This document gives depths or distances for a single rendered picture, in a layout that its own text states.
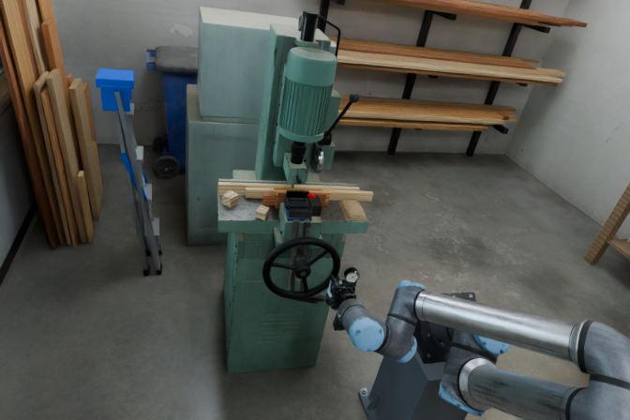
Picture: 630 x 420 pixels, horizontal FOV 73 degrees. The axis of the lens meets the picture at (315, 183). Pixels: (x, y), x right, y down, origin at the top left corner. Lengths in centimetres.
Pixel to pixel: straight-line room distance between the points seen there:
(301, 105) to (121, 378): 149
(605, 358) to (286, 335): 137
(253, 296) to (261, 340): 29
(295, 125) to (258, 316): 88
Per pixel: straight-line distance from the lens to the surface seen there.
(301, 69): 151
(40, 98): 261
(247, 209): 170
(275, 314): 200
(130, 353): 239
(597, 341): 114
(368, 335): 129
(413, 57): 386
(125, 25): 384
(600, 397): 112
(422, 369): 177
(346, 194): 185
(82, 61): 396
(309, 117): 156
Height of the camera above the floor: 185
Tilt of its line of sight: 29 degrees down
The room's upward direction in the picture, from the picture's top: 10 degrees clockwise
